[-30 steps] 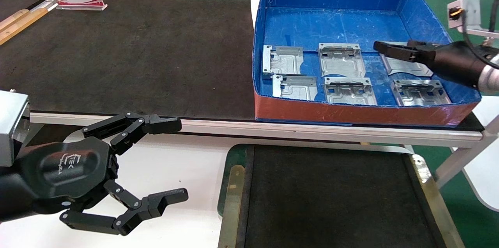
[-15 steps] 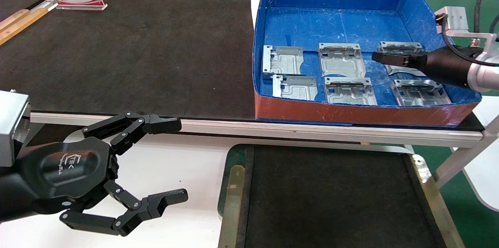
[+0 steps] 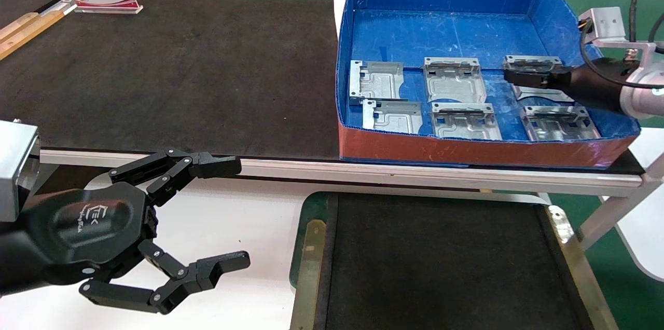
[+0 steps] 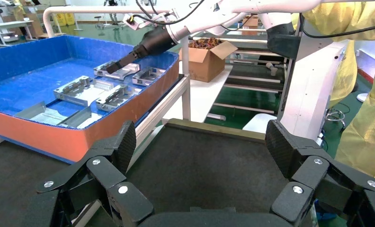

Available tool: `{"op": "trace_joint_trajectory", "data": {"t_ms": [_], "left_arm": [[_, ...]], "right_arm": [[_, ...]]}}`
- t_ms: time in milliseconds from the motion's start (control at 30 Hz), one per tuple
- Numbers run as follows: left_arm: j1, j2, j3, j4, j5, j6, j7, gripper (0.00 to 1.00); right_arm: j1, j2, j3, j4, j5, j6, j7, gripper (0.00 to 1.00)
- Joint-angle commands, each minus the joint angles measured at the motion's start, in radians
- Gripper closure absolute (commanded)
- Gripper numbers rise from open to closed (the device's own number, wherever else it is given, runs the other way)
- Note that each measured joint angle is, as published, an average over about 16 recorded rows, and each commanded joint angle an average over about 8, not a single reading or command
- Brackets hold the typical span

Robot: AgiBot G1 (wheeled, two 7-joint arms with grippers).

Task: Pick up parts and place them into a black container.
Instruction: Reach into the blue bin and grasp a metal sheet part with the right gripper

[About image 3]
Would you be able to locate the white table leg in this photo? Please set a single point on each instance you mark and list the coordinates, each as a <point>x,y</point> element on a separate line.
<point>614,210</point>

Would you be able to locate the black table mat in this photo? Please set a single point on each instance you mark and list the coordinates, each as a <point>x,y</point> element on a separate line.
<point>181,76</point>

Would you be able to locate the stamped metal bracket part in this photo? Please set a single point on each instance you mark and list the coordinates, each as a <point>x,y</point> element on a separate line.
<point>529,60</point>
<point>454,83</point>
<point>397,118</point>
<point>381,81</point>
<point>464,125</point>
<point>560,125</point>

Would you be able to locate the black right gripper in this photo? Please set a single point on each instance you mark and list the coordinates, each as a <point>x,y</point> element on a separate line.
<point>599,83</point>

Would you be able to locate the aluminium table edge rail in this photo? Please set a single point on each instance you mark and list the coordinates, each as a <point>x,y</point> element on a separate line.
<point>311,169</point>

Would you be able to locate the white rounded platform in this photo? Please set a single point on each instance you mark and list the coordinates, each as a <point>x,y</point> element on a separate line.
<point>646,236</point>

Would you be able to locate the wooden strip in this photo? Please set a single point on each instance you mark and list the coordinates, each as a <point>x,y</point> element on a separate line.
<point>28,31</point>

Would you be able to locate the blue corrugated plastic box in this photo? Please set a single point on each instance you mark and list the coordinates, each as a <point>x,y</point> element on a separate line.
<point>446,29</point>

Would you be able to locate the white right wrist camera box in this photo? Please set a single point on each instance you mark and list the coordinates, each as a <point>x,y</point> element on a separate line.
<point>607,26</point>

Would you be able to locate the white sheet under box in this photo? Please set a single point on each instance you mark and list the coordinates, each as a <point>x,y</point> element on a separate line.
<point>341,5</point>

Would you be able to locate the brass tray edge strip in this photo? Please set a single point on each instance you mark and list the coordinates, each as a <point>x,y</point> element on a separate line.
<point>578,262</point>
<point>310,267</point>

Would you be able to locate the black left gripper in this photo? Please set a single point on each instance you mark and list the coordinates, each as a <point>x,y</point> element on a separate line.
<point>85,226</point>

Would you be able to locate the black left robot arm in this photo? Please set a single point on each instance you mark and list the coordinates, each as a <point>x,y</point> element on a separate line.
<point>18,262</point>

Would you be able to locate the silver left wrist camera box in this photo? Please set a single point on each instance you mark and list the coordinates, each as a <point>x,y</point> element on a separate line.
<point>15,169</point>

